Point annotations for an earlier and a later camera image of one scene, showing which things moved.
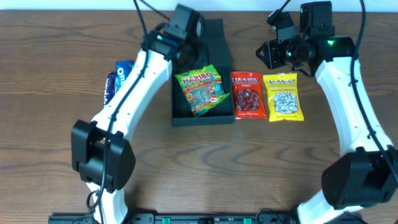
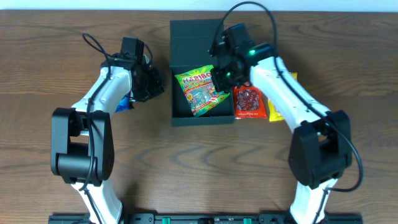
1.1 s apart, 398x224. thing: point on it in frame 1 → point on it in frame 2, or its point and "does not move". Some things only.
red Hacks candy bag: [249, 98] does not move
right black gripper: [274, 53] → [221, 79]
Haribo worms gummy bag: [203, 88] does not move
